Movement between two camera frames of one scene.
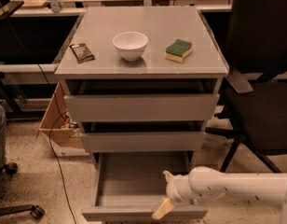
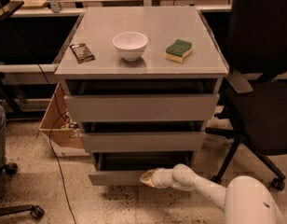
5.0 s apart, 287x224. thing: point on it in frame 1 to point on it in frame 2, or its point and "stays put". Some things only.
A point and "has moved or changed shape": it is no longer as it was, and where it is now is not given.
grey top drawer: x=99 y=107 stays put
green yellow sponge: x=177 y=50 stays put
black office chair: x=260 y=48 stays put
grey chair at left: x=2 y=167 stays put
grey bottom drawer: x=129 y=186 has moved or changed shape
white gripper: x=171 y=188 to x=157 y=179
